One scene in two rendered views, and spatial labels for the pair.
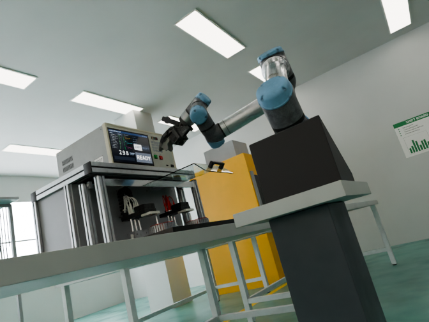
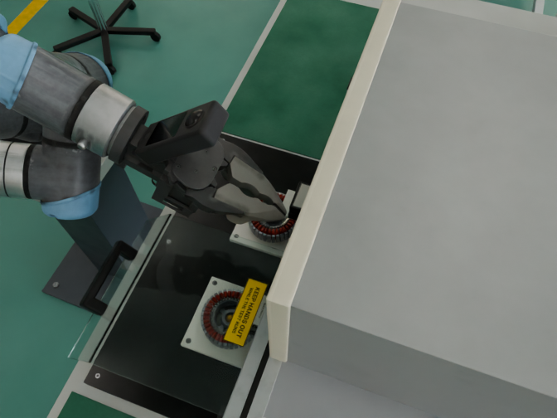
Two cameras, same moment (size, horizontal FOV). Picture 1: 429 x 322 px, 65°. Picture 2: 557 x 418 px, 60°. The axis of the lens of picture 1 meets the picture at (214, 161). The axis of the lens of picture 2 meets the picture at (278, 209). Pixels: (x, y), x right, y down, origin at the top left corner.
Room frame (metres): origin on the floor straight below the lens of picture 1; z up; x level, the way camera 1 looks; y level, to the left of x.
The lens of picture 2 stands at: (1.90, 0.19, 1.71)
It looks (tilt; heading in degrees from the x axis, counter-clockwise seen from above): 60 degrees down; 169
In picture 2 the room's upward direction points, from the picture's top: straight up
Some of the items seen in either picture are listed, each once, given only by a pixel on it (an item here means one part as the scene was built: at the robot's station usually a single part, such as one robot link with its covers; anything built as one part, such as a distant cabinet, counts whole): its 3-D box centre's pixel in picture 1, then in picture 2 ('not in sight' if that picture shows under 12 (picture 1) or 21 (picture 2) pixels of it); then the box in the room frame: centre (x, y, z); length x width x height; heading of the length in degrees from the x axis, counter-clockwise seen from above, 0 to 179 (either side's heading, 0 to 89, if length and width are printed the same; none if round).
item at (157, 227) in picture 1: (162, 228); (273, 216); (1.39, 0.28, 0.80); 0.11 x 0.11 x 0.04
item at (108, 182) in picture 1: (154, 183); not in sight; (1.55, 0.30, 1.03); 0.62 x 0.01 x 0.03; 149
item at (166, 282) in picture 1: (150, 204); not in sight; (5.67, 1.23, 1.65); 0.50 x 0.45 x 3.30; 59
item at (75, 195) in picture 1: (136, 214); not in sight; (1.63, 0.43, 0.92); 0.66 x 0.01 x 0.30; 149
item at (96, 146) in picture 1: (118, 161); (486, 216); (1.67, 0.49, 1.22); 0.44 x 0.39 x 0.20; 149
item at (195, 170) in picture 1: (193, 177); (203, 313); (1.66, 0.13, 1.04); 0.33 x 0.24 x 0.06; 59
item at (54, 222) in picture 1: (56, 230); not in sight; (1.42, 0.72, 0.91); 0.28 x 0.03 x 0.32; 59
